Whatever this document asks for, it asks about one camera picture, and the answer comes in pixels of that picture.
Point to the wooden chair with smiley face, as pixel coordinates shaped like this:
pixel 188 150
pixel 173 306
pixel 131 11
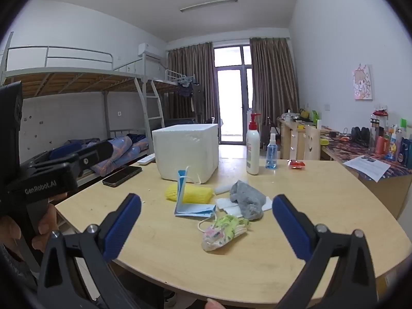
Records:
pixel 311 144

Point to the grey sock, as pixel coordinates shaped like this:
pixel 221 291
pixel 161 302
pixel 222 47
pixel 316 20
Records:
pixel 247 199

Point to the hanging dark clothes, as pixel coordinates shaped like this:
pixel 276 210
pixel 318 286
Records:
pixel 185 88

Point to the white lotion pump bottle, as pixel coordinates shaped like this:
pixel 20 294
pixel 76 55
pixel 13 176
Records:
pixel 252 148

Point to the wooden desk with drawers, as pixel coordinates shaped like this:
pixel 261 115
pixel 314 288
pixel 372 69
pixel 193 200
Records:
pixel 297 141

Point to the group of bottles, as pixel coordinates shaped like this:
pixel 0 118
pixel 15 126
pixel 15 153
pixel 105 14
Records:
pixel 383 144

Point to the ceiling light tube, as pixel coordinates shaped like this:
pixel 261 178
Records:
pixel 209 4

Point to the printed paper sheet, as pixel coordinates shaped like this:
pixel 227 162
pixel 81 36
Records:
pixel 367 165

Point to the patterned desk mat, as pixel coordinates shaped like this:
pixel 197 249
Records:
pixel 341 148

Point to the light wooden desk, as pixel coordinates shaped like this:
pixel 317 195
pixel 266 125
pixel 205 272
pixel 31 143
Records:
pixel 386 196

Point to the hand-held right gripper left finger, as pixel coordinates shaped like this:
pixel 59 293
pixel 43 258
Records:
pixel 124 225

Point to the grey metal bunk bed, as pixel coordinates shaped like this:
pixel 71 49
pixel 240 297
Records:
pixel 170 75
pixel 80 77

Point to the blue face mask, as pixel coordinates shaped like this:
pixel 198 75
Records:
pixel 193 209

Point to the yellow foam net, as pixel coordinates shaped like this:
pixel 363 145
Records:
pixel 199 194

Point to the white remote control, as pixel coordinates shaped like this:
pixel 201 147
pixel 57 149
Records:
pixel 147 159

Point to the white foam box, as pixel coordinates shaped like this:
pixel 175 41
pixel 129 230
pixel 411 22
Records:
pixel 186 148

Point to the person's right hand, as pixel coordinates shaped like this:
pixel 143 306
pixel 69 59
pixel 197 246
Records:
pixel 214 304

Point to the red snack packet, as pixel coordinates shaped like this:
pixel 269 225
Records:
pixel 296 164

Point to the glass balcony door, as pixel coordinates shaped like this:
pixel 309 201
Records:
pixel 230 103

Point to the blue and orange quilt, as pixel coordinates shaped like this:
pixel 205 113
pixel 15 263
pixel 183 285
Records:
pixel 112 154

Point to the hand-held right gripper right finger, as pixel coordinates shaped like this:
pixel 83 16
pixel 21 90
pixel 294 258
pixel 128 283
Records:
pixel 289 225

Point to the blue spray bottle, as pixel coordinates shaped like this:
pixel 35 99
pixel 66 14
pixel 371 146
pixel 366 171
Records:
pixel 271 157

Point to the floral face mask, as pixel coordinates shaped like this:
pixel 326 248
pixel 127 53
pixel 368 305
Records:
pixel 222 231

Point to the black smartphone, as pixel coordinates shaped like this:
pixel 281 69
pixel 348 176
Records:
pixel 122 176

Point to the pink cartoon wall poster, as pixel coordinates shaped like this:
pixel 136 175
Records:
pixel 363 82

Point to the green spray bottle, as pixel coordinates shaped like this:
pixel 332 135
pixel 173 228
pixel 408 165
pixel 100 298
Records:
pixel 315 117

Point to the white air conditioner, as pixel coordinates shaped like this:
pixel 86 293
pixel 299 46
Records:
pixel 149 50

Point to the person's left hand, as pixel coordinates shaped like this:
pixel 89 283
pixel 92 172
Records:
pixel 48 222

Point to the person's left forearm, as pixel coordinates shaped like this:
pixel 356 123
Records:
pixel 16 273

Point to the brown curtain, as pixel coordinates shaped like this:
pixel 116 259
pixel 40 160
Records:
pixel 199 70
pixel 273 80

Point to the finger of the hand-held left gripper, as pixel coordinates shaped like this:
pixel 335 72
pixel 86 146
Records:
pixel 64 150
pixel 96 154

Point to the white tissues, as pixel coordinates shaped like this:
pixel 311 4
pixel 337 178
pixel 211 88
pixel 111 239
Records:
pixel 225 203

